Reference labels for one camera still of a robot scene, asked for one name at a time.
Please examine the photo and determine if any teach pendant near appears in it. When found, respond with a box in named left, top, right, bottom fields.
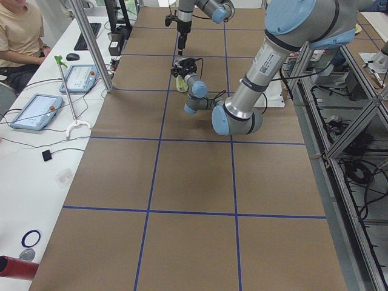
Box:
left=10, top=93, right=63, bottom=131

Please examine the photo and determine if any blue tape ring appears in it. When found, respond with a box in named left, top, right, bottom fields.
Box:
left=21, top=229, right=42, bottom=248

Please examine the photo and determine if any dark cardboard box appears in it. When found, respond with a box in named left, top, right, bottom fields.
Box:
left=109, top=33, right=124, bottom=56

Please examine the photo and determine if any black keyboard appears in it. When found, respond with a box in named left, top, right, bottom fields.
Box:
left=73, top=22, right=102, bottom=51

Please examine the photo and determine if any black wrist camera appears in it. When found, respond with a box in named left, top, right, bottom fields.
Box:
left=165, top=15, right=178, bottom=27
left=178, top=58, right=198, bottom=74

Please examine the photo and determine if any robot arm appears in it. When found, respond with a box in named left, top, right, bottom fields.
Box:
left=177, top=0, right=235, bottom=56
left=171, top=0, right=361, bottom=136

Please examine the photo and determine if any teach pendant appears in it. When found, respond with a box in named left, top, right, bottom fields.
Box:
left=59, top=64, right=99, bottom=94
left=10, top=93, right=63, bottom=131

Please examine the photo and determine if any seated person beige shirt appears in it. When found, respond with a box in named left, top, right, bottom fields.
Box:
left=1, top=0, right=51, bottom=93

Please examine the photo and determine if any black computer monitor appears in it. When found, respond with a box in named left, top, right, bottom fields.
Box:
left=104, top=0, right=132, bottom=39

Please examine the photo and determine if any aluminium frame post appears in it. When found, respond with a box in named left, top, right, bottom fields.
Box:
left=69, top=0, right=113, bottom=93

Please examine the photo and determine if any white blue tennis ball can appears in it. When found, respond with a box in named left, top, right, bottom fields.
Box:
left=173, top=58, right=188, bottom=93

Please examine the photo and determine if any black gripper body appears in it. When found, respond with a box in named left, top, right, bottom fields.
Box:
left=170, top=64, right=197, bottom=79
left=177, top=21, right=191, bottom=45

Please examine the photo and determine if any reacher grabber stick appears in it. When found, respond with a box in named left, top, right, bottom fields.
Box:
left=54, top=55, right=92, bottom=140

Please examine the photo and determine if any small black square pad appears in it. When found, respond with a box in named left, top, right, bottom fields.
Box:
left=42, top=150, right=52, bottom=162

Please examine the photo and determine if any teach pendant far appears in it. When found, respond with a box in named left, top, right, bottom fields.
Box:
left=59, top=64, right=99, bottom=94

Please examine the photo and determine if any red cylinder bottle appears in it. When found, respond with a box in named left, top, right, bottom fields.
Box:
left=1, top=256, right=39, bottom=281

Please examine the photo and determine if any black computer mouse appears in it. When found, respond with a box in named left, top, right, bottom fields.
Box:
left=66, top=53, right=80, bottom=61

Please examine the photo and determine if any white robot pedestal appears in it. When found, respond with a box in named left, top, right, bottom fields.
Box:
left=254, top=81, right=285, bottom=108

